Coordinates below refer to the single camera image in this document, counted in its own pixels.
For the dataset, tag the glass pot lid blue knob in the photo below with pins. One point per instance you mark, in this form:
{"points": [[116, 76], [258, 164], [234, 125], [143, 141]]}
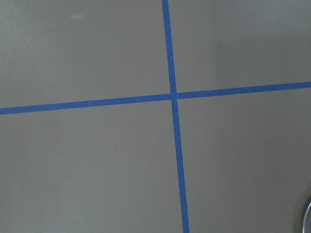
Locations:
{"points": [[306, 221]]}

